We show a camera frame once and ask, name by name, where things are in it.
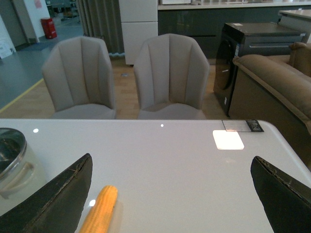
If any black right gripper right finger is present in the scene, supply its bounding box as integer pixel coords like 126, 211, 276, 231
250, 156, 311, 233

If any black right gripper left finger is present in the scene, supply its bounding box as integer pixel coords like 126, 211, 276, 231
0, 153, 93, 233

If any yellow corn cob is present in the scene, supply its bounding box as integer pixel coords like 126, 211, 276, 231
79, 185, 118, 233

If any glass pot lid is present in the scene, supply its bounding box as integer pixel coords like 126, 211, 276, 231
0, 128, 27, 180

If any white electric cooking pot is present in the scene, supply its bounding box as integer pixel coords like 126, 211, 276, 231
0, 128, 48, 216

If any table label sticker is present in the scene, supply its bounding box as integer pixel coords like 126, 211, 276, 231
222, 119, 264, 133

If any brown sofa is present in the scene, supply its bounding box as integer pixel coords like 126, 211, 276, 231
229, 42, 311, 168

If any left beige upholstered chair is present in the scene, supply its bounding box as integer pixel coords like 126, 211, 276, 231
42, 36, 116, 119

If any beige upholstered chair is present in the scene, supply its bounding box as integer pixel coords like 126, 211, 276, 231
42, 36, 116, 119
134, 33, 210, 120

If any white signboard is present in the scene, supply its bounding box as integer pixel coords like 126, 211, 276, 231
0, 17, 16, 59

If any black washing machine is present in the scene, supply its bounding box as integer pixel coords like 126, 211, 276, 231
213, 22, 309, 117

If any right beige upholstered chair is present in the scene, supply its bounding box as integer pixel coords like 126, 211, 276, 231
134, 33, 210, 120

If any red cabinet box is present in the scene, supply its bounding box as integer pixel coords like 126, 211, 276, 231
40, 18, 57, 39

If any grey-green curtain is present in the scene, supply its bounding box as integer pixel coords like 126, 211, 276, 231
77, 0, 124, 54

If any dark grey kitchen counter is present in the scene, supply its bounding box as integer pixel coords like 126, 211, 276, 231
158, 0, 311, 64

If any white refrigerator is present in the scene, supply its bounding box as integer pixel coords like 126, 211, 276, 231
119, 0, 158, 65

